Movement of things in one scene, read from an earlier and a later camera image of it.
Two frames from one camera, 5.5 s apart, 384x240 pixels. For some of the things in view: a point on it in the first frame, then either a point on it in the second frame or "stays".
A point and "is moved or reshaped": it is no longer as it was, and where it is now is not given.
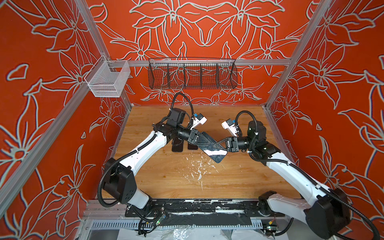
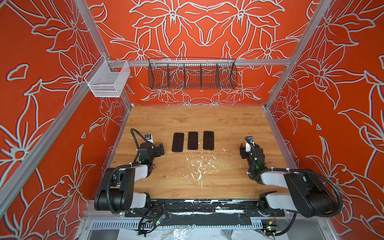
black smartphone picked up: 177,145 stays
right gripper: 232,144 → 243,152
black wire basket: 188,73 stays
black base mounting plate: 244,208 stays
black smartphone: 216,151 is moved or reshaped
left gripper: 193,141 → 158,151
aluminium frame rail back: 200,62 stays
